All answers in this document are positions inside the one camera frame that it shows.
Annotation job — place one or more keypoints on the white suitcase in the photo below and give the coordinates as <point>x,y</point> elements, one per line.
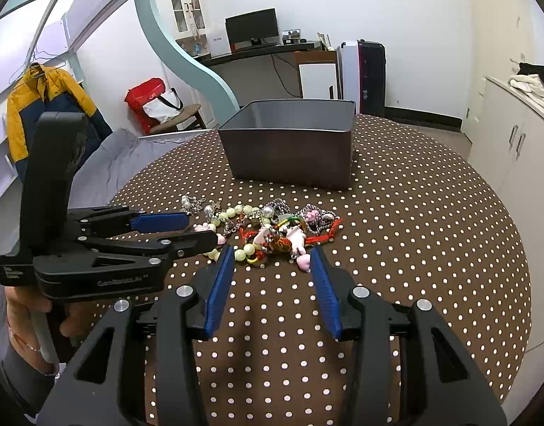
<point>348,71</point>

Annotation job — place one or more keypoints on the white door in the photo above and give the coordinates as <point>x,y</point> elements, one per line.
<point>498,31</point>

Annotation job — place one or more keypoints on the black garment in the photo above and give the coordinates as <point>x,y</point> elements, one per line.
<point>535,70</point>

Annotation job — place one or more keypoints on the brown polka dot tablecloth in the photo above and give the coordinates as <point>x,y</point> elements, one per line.
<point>409,230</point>

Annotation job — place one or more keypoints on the pile of colourful jewelry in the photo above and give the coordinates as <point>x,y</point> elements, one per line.
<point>276,235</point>

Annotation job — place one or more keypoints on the white carton box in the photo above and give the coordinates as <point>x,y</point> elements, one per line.
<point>218,42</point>

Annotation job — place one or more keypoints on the white sideboard cabinet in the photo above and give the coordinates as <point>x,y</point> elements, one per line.
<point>511,164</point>

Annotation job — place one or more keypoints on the person's left hand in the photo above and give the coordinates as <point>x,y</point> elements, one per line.
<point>25,306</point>

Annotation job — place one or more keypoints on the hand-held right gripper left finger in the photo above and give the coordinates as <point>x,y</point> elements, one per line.
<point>221,293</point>

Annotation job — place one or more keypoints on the grey bedding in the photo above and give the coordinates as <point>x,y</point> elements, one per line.
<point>116,159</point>

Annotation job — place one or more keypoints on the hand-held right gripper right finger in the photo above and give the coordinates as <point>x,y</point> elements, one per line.
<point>327,293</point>

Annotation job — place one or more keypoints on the small desk picture frame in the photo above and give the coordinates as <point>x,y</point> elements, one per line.
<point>292,36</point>

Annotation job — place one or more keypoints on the person's left forearm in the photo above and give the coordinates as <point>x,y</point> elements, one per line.
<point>19,364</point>

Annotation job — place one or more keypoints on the white glass-door cabinet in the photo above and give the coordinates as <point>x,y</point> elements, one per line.
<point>183,9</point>

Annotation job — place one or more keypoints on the dark desk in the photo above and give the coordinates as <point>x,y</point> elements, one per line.
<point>254,51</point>

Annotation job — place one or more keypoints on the dark purple suitcase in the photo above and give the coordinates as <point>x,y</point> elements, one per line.
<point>374,80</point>

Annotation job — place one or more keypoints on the teal loft bed frame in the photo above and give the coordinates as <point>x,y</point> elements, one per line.
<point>183,57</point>

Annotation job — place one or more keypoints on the grey storage box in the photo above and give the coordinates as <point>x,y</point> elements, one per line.
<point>289,159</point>

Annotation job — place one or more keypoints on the wooden chair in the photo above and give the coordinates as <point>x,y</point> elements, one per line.
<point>183,117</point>

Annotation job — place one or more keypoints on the small white cabinet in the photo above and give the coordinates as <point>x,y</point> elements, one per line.
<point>316,80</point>

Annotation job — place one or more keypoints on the black computer monitor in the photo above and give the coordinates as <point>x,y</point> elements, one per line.
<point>252,24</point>

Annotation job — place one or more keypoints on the white tote bag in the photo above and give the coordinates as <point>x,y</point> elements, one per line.
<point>163,106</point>

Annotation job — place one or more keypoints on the white garment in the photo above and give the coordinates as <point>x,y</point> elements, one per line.
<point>531,86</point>

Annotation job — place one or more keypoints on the yellow and navy jacket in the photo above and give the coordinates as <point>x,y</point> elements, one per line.
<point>32,97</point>

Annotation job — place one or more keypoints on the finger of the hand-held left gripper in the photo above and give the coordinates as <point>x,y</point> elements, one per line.
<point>196,242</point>
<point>161,222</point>

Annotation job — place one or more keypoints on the red bag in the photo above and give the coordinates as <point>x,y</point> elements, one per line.
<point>143,95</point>

